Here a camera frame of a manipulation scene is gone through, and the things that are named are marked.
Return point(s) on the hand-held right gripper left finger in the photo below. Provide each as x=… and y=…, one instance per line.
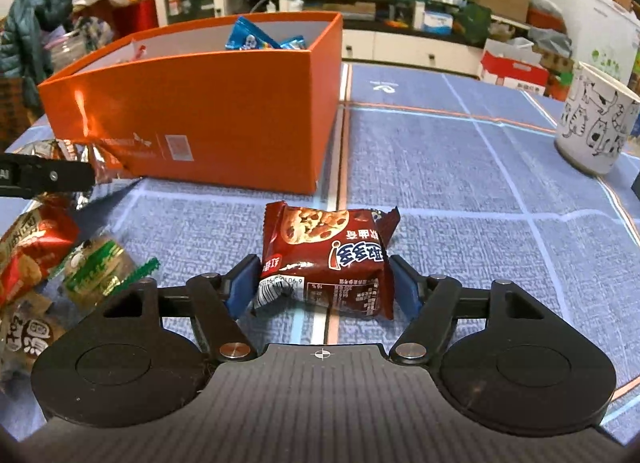
x=243, y=284

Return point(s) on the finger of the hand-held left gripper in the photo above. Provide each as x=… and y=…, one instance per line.
x=45, y=175

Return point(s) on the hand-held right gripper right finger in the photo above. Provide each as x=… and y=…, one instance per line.
x=406, y=289

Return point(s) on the silver red snack packet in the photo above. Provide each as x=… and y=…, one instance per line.
x=105, y=155

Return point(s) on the red cookie packet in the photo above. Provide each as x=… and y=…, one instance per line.
x=330, y=263

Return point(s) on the orange cardboard box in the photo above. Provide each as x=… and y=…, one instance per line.
x=200, y=108

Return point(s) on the green snack packet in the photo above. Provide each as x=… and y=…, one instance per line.
x=97, y=268

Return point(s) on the blue checked table mat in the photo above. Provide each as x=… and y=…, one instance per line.
x=475, y=203

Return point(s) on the dark green puffer jacket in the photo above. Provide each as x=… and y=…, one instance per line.
x=30, y=38

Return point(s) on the brown white snack packet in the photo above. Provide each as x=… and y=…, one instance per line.
x=25, y=338

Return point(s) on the red white carton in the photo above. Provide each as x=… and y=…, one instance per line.
x=515, y=70

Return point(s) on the white television stand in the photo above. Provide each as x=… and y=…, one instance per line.
x=400, y=43

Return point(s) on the blue candy packet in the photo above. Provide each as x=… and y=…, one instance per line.
x=294, y=43
x=250, y=35

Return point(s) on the white cat print cup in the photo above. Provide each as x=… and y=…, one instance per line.
x=595, y=118

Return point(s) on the white appliance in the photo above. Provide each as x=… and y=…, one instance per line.
x=600, y=28

